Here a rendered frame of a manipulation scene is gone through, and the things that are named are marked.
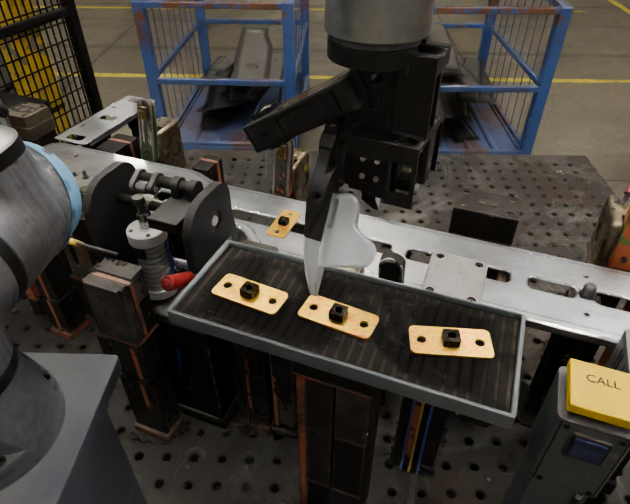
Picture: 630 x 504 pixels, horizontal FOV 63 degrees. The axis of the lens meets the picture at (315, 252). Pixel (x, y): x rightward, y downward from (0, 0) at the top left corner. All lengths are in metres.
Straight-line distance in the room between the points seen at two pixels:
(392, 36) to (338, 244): 0.16
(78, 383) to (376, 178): 0.40
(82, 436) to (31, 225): 0.22
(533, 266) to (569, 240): 0.64
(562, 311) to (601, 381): 0.32
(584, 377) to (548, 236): 1.03
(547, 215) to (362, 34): 1.35
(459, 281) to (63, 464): 0.50
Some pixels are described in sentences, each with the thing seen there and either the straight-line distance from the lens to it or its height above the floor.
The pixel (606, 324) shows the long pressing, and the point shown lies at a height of 1.00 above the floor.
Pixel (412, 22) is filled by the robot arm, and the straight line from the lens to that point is 0.37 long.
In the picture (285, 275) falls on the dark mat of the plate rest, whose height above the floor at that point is 1.16.
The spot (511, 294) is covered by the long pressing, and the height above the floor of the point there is 1.00.
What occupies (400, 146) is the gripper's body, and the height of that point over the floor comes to 1.40.
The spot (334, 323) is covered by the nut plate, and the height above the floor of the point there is 1.16.
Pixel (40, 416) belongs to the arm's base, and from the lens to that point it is 0.58.
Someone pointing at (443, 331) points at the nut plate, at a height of 1.17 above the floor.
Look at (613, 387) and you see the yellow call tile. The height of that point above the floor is 1.16.
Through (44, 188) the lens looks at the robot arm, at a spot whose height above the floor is 1.30.
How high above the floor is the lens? 1.57
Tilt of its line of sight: 39 degrees down
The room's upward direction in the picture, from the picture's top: straight up
